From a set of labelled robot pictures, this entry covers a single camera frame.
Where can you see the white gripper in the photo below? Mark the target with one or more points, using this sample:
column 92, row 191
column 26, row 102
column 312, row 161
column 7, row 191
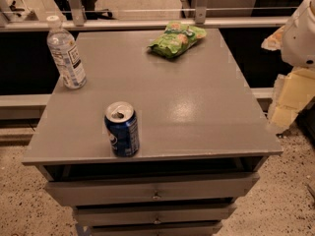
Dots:
column 299, row 41

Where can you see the green rice chip bag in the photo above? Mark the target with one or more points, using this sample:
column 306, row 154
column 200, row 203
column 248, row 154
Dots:
column 176, row 39

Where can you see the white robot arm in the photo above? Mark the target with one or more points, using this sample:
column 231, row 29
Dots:
column 296, row 42

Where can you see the clear plastic water bottle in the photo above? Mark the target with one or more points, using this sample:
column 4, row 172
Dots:
column 65, row 53

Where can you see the grey drawer cabinet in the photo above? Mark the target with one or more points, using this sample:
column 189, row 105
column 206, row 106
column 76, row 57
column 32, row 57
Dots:
column 196, row 115

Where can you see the middle grey drawer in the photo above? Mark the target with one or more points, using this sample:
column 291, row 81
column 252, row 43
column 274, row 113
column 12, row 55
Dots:
column 154, row 214

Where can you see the grey drawer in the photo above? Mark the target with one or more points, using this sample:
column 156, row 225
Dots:
column 154, row 214
column 156, row 189
column 199, row 228

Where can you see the blue soda can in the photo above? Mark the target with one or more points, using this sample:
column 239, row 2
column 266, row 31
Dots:
column 121, row 123

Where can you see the top grey drawer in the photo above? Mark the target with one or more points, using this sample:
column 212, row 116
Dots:
column 156, row 189

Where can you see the bottom grey drawer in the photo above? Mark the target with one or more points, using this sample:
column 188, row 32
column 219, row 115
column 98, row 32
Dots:
column 199, row 228

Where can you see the metal railing frame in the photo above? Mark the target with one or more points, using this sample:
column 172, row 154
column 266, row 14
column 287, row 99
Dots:
column 152, row 19

